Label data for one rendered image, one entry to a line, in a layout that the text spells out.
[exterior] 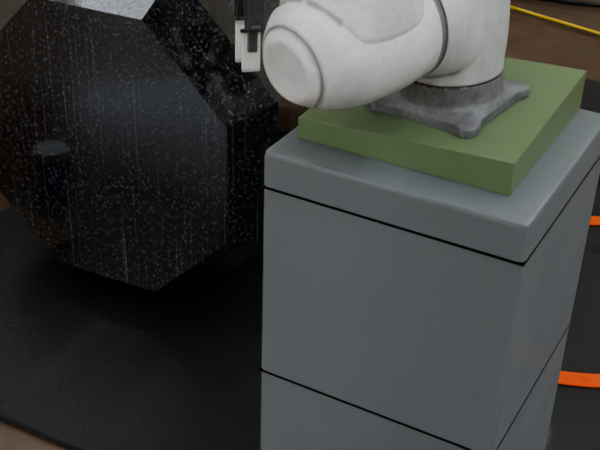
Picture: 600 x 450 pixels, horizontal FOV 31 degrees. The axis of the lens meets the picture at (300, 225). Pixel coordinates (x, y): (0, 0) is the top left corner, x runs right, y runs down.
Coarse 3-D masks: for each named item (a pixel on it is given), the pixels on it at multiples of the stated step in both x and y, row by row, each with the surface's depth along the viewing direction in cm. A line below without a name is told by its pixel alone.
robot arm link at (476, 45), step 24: (456, 0) 138; (480, 0) 140; (504, 0) 144; (456, 24) 139; (480, 24) 142; (504, 24) 146; (456, 48) 141; (480, 48) 145; (504, 48) 149; (432, 72) 144; (456, 72) 147; (480, 72) 147
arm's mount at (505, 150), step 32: (512, 64) 167; (544, 64) 167; (544, 96) 157; (576, 96) 163; (320, 128) 154; (352, 128) 151; (384, 128) 151; (416, 128) 150; (512, 128) 149; (544, 128) 150; (384, 160) 151; (416, 160) 148; (448, 160) 145; (480, 160) 143; (512, 160) 141
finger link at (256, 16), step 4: (248, 0) 166; (252, 0) 166; (256, 0) 166; (260, 0) 167; (248, 4) 167; (252, 4) 167; (256, 4) 167; (260, 4) 167; (248, 8) 167; (252, 8) 167; (256, 8) 167; (260, 8) 167; (248, 12) 167; (252, 12) 167; (256, 12) 167; (260, 12) 168; (248, 16) 167; (252, 16) 168; (256, 16) 168; (260, 16) 168; (248, 20) 168; (252, 20) 168; (256, 20) 168; (260, 20) 168; (248, 24) 168; (252, 24) 168; (260, 24) 168; (248, 28) 168
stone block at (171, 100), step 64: (0, 0) 236; (64, 0) 220; (128, 0) 215; (192, 0) 215; (0, 64) 236; (64, 64) 227; (128, 64) 220; (192, 64) 215; (0, 128) 245; (64, 128) 236; (128, 128) 228; (192, 128) 220; (256, 128) 219; (64, 192) 245; (128, 192) 236; (192, 192) 228; (256, 192) 227; (64, 256) 255; (128, 256) 246; (192, 256) 237
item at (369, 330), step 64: (576, 128) 162; (320, 192) 151; (384, 192) 146; (448, 192) 144; (512, 192) 144; (576, 192) 158; (320, 256) 156; (384, 256) 150; (448, 256) 145; (512, 256) 140; (576, 256) 174; (320, 320) 162; (384, 320) 156; (448, 320) 150; (512, 320) 145; (320, 384) 168; (384, 384) 161; (448, 384) 155; (512, 384) 156; (320, 448) 175; (384, 448) 167; (448, 448) 161; (512, 448) 171
